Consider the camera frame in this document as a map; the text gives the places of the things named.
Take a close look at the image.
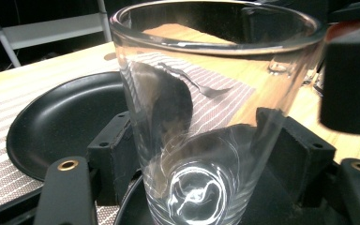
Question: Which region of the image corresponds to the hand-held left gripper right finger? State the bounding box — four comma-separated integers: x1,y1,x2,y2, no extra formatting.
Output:
256,107,338,203

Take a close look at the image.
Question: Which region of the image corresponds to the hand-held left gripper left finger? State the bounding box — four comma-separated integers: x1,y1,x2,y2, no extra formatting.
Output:
86,112,141,206

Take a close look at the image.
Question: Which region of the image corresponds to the black plate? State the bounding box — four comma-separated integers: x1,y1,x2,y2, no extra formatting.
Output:
113,173,149,225
6,70,130,183

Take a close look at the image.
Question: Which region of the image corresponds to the silver fork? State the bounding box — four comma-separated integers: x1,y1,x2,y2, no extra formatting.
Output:
157,61,233,98

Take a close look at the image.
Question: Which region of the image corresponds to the clear drinking glass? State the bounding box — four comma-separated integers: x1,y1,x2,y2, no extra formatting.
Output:
109,0,327,225

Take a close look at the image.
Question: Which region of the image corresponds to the grey striped placemat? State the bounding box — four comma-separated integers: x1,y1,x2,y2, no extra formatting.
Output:
0,51,257,225

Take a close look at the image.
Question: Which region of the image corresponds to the white metal stand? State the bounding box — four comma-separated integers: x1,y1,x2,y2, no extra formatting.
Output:
0,0,113,68

